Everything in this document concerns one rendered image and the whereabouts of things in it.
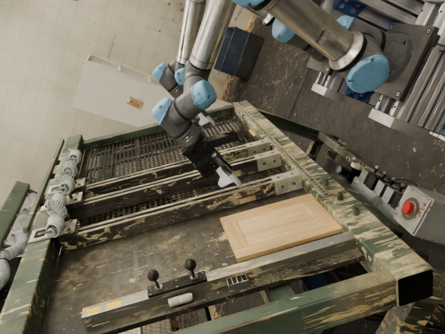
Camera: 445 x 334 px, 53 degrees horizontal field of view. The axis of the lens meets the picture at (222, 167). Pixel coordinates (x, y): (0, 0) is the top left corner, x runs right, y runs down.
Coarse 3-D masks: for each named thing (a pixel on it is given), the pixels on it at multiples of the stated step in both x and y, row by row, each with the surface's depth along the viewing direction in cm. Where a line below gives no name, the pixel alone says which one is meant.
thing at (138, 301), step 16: (320, 240) 156; (336, 240) 154; (352, 240) 153; (272, 256) 153; (288, 256) 151; (304, 256) 152; (320, 256) 153; (208, 272) 152; (224, 272) 150; (240, 272) 149; (256, 272) 150; (192, 288) 147; (208, 288) 148; (96, 304) 148; (128, 304) 144; (144, 304) 146; (160, 304) 147; (96, 320) 144
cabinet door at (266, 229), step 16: (256, 208) 189; (272, 208) 187; (288, 208) 185; (304, 208) 182; (320, 208) 179; (224, 224) 182; (240, 224) 180; (256, 224) 178; (272, 224) 176; (288, 224) 174; (304, 224) 172; (320, 224) 169; (336, 224) 167; (240, 240) 169; (256, 240) 168; (272, 240) 165; (288, 240) 163; (304, 240) 162; (240, 256) 160; (256, 256) 161
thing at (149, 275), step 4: (148, 272) 138; (152, 272) 138; (156, 272) 138; (148, 276) 138; (152, 276) 137; (156, 276) 138; (152, 280) 138; (156, 280) 142; (156, 284) 144; (160, 284) 147; (156, 288) 146; (160, 288) 146
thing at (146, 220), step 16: (272, 176) 202; (288, 176) 199; (224, 192) 198; (240, 192) 195; (256, 192) 197; (272, 192) 199; (64, 208) 185; (160, 208) 195; (176, 208) 192; (192, 208) 194; (208, 208) 195; (224, 208) 197; (96, 224) 192; (112, 224) 190; (128, 224) 190; (144, 224) 192; (160, 224) 193; (32, 240) 183; (64, 240) 187; (80, 240) 188; (96, 240) 190; (112, 240) 191
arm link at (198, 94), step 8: (192, 80) 131; (200, 80) 131; (184, 88) 131; (192, 88) 126; (200, 88) 125; (208, 88) 127; (184, 96) 128; (192, 96) 126; (200, 96) 125; (208, 96) 125; (216, 96) 128; (176, 104) 129; (184, 104) 127; (192, 104) 127; (200, 104) 126; (208, 104) 127; (184, 112) 128; (192, 112) 128; (200, 112) 130
